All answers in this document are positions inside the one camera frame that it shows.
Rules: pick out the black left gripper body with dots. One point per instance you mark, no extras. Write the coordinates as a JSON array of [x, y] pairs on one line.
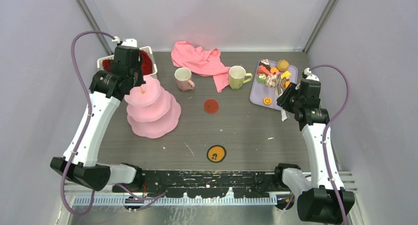
[[137, 77]]

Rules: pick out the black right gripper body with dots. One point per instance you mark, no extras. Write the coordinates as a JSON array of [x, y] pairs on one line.
[[291, 99]]

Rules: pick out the metal serving tongs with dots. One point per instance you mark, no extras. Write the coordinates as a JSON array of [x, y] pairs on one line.
[[281, 87]]

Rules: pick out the sprinkled chocolate donut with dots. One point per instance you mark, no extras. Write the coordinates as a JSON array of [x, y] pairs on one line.
[[272, 81]]

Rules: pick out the pink three-tier dessert stand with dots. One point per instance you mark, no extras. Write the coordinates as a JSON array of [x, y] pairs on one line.
[[152, 111]]

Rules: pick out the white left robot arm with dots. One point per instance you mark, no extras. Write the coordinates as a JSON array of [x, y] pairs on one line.
[[79, 164]]

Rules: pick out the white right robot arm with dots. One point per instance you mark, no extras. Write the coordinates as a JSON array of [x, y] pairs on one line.
[[322, 198]]

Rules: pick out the dark red towel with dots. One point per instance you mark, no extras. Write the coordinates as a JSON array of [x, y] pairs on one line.
[[146, 67]]

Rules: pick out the yellow layered cake piece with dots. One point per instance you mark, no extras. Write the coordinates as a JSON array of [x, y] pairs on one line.
[[286, 75]]

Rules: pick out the white plastic basket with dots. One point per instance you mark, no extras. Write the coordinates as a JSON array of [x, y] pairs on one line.
[[146, 49]]

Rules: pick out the orange lotus-root cookie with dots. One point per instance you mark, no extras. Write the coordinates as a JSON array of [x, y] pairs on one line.
[[267, 101]]

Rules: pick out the lavender serving tray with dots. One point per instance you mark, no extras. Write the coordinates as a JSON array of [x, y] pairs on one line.
[[260, 91]]

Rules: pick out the golden round bun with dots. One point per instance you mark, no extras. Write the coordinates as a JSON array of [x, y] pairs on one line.
[[283, 65]]

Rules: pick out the small orange round cookie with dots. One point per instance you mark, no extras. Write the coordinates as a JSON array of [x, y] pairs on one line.
[[274, 71]]

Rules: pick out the green frog macaron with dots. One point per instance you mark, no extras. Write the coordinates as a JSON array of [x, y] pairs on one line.
[[261, 78]]

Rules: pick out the chocolate cake slice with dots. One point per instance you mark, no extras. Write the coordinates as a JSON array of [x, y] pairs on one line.
[[265, 63]]

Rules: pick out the pink mug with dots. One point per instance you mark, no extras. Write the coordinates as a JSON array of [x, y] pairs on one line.
[[183, 79]]

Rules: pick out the green mug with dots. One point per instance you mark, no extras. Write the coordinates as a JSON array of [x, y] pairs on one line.
[[238, 76]]

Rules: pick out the pink cloth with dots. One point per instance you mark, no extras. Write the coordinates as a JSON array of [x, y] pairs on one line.
[[201, 62]]

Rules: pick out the red round coaster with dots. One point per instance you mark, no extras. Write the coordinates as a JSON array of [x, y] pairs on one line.
[[211, 106]]

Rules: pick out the orange round sticker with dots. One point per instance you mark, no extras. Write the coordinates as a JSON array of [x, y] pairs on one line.
[[216, 153]]

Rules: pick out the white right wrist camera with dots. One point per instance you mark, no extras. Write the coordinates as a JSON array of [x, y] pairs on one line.
[[307, 74]]

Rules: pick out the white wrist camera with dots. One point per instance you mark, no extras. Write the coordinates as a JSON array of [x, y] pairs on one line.
[[307, 74], [131, 42]]

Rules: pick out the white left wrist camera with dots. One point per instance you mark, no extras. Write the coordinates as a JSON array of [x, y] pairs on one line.
[[131, 42]]

